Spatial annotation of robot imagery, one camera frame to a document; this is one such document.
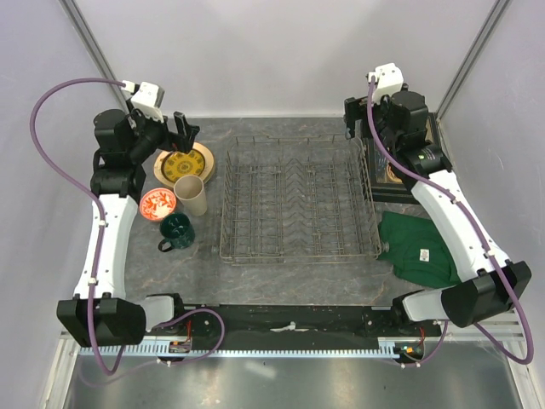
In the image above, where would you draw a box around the dark green mug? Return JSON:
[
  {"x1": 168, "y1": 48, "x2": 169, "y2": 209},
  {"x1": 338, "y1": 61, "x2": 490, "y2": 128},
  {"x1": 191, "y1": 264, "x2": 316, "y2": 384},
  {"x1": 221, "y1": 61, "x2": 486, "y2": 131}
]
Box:
[{"x1": 158, "y1": 213, "x2": 196, "y2": 252}]

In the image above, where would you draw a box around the black glass-lid display box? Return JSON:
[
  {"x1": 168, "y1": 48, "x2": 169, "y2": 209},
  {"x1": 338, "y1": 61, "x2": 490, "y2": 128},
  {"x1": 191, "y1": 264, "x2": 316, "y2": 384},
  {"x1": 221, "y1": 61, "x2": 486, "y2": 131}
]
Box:
[{"x1": 358, "y1": 119, "x2": 419, "y2": 205}]

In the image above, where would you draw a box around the purple cable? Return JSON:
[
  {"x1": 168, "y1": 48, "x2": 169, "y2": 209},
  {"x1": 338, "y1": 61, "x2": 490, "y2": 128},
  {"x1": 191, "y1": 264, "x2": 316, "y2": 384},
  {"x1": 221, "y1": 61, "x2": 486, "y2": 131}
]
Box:
[
  {"x1": 32, "y1": 78, "x2": 227, "y2": 387},
  {"x1": 365, "y1": 76, "x2": 536, "y2": 370}
]

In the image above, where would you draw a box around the cream bird plate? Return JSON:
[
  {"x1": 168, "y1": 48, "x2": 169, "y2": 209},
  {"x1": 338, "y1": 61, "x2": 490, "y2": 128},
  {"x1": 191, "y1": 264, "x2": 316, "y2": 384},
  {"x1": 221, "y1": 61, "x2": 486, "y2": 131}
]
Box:
[{"x1": 153, "y1": 142, "x2": 215, "y2": 188}]

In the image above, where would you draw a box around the green cloth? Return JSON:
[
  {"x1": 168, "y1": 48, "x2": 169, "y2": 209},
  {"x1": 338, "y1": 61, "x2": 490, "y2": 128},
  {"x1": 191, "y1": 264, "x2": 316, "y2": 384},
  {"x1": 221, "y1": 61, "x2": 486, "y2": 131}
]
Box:
[{"x1": 378, "y1": 211, "x2": 461, "y2": 289}]

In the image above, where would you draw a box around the slotted cable duct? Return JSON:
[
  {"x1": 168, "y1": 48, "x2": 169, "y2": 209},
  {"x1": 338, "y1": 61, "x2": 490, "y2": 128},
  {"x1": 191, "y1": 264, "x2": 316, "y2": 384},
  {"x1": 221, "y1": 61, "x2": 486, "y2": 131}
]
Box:
[{"x1": 78, "y1": 336, "x2": 427, "y2": 359}]

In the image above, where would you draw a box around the white red patterned bowl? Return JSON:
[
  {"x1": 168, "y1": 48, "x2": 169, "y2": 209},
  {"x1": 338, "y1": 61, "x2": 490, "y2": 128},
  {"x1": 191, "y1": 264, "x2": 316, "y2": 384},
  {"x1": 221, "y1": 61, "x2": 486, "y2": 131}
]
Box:
[{"x1": 139, "y1": 187, "x2": 177, "y2": 222}]

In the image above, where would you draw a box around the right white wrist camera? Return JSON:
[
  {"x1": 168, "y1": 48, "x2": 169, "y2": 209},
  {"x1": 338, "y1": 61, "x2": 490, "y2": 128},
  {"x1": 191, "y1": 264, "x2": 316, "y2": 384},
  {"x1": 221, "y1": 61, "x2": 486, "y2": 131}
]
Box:
[{"x1": 367, "y1": 62, "x2": 404, "y2": 104}]

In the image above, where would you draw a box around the wire dish rack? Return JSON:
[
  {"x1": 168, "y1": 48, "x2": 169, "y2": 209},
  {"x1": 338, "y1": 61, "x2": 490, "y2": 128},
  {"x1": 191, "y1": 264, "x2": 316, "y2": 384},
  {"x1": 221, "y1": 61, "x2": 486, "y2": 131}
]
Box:
[{"x1": 220, "y1": 134, "x2": 382, "y2": 265}]

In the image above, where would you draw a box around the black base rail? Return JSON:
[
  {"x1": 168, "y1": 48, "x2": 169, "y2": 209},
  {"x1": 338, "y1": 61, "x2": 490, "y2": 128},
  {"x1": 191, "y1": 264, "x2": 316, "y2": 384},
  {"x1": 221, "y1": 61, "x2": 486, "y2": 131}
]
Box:
[{"x1": 140, "y1": 302, "x2": 444, "y2": 347}]

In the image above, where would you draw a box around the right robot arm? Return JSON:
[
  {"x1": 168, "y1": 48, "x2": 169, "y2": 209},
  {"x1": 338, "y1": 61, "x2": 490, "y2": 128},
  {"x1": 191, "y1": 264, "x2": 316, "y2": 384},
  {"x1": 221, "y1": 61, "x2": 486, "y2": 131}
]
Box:
[{"x1": 344, "y1": 88, "x2": 531, "y2": 336}]

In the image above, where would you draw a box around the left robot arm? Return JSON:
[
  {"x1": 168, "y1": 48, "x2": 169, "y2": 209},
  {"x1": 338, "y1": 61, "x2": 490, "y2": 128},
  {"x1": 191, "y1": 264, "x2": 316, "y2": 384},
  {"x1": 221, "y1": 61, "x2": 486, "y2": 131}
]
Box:
[{"x1": 56, "y1": 109, "x2": 200, "y2": 348}]

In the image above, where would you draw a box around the beige cup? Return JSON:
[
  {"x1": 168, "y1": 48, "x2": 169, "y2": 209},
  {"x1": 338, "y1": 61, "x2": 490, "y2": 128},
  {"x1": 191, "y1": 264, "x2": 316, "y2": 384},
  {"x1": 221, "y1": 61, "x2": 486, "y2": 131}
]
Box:
[{"x1": 174, "y1": 175, "x2": 208, "y2": 216}]

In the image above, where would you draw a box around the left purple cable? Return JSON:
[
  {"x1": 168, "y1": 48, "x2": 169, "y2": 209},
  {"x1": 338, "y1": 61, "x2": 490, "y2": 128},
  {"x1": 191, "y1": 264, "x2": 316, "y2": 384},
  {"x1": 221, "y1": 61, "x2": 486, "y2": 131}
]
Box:
[{"x1": 32, "y1": 78, "x2": 227, "y2": 387}]

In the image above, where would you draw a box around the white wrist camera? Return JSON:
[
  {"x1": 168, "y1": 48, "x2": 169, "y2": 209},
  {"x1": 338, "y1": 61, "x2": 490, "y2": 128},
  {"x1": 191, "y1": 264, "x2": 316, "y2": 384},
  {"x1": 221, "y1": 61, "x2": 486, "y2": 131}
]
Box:
[
  {"x1": 367, "y1": 62, "x2": 404, "y2": 104},
  {"x1": 121, "y1": 80, "x2": 165, "y2": 123}
]

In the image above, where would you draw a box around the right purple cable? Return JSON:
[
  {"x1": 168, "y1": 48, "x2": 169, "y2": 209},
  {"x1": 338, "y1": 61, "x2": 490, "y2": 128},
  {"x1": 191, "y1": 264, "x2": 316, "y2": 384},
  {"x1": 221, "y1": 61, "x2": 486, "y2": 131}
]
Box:
[{"x1": 365, "y1": 76, "x2": 536, "y2": 370}]

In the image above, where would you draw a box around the yellow patterned small plate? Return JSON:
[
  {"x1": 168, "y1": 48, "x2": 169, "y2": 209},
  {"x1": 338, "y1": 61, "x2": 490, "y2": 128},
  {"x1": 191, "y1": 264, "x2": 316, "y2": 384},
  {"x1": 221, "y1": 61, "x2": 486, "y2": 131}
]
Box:
[{"x1": 161, "y1": 149, "x2": 205, "y2": 182}]

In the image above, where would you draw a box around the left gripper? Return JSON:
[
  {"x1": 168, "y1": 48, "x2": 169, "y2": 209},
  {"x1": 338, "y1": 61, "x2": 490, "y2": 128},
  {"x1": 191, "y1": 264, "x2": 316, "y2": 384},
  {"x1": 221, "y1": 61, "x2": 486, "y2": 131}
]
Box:
[{"x1": 126, "y1": 98, "x2": 198, "y2": 163}]

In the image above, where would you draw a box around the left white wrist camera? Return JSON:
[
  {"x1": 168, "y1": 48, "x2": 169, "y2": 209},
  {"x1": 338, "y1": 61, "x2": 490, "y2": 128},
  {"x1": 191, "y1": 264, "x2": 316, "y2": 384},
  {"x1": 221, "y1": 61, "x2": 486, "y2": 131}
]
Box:
[{"x1": 121, "y1": 80, "x2": 165, "y2": 123}]

